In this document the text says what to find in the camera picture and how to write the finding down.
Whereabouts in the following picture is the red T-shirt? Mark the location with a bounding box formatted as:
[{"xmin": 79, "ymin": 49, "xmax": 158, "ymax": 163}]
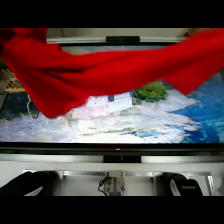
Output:
[{"xmin": 0, "ymin": 28, "xmax": 224, "ymax": 120}]

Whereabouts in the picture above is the black cable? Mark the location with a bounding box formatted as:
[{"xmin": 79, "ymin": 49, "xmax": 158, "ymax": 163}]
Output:
[{"xmin": 97, "ymin": 176, "xmax": 111, "ymax": 197}]

